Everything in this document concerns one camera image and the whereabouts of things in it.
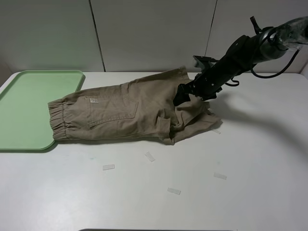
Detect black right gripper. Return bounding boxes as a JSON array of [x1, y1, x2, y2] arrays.
[[173, 64, 223, 106]]

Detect khaki shorts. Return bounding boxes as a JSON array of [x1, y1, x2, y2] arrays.
[[48, 67, 222, 145]]

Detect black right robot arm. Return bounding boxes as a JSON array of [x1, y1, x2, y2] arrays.
[[173, 17, 308, 106]]

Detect green plastic tray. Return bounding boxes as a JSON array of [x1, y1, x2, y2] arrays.
[[0, 70, 85, 151]]

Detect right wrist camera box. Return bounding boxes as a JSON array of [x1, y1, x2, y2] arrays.
[[193, 55, 218, 72]]

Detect black right camera cable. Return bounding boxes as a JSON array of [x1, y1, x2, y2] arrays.
[[226, 16, 301, 87]]

